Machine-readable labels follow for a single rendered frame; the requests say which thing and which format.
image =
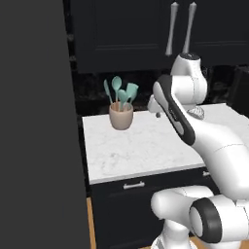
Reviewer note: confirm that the black wall cupboard door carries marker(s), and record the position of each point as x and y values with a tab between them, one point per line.
223	29
123	32

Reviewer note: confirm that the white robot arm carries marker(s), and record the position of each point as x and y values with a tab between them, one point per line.
223	162

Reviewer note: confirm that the teal spatula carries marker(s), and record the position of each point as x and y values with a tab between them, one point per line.
108	90
131	90

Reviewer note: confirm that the beige utensil pot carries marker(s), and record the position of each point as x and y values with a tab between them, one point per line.
121	119

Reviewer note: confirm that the black drawer front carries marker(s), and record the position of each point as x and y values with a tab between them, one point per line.
126	214

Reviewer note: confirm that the teal spoon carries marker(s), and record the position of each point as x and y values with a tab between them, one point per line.
122	97
116	85

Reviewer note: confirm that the tall dark grey cabinet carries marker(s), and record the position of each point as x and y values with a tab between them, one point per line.
35	129

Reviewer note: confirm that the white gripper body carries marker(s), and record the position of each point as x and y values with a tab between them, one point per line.
153	104

